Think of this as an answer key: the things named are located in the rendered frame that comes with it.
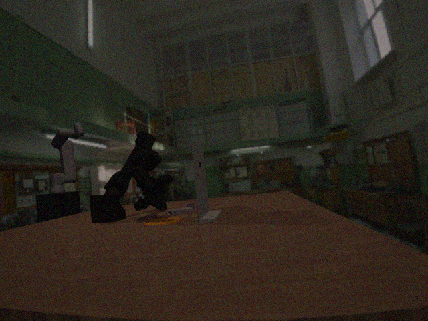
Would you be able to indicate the orange square marking on table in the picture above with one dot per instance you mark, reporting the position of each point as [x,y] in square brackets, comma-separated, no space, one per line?
[163,221]

